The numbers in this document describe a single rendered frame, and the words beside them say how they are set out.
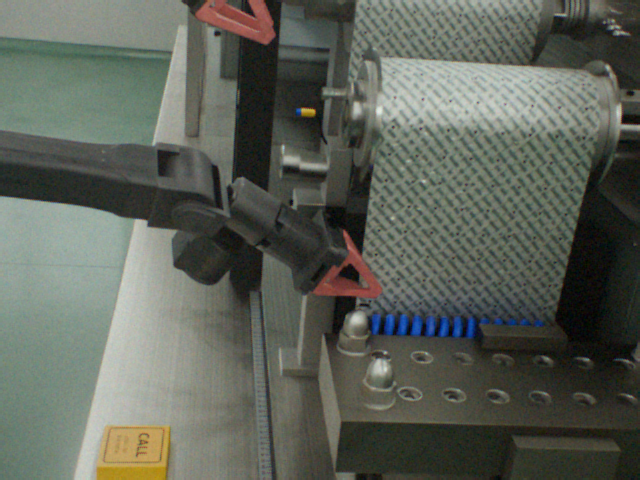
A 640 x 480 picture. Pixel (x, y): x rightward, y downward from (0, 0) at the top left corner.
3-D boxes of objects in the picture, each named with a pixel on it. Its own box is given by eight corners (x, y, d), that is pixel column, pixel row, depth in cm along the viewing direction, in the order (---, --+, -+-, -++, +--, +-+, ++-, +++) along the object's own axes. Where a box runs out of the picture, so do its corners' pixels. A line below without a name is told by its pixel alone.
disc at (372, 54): (348, 144, 107) (365, 25, 99) (352, 144, 107) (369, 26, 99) (363, 206, 94) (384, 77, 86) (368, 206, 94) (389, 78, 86)
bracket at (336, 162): (275, 355, 115) (294, 133, 103) (323, 356, 116) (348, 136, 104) (277, 376, 111) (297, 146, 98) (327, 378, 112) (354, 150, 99)
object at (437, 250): (352, 328, 101) (371, 178, 94) (549, 335, 104) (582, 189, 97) (353, 330, 101) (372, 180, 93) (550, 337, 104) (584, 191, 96)
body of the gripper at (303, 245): (308, 300, 93) (250, 266, 91) (300, 259, 102) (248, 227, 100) (344, 254, 91) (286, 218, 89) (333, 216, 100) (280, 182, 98)
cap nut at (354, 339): (334, 338, 95) (339, 301, 93) (367, 339, 96) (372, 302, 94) (338, 356, 92) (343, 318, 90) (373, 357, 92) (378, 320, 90)
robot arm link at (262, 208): (230, 193, 89) (239, 162, 93) (195, 234, 92) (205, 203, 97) (286, 227, 91) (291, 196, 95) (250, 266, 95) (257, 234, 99)
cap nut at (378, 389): (355, 388, 87) (360, 349, 85) (392, 389, 87) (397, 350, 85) (361, 410, 83) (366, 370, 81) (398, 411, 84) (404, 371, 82)
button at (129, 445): (104, 442, 96) (104, 423, 95) (170, 442, 97) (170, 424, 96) (95, 486, 90) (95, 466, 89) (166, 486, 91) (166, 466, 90)
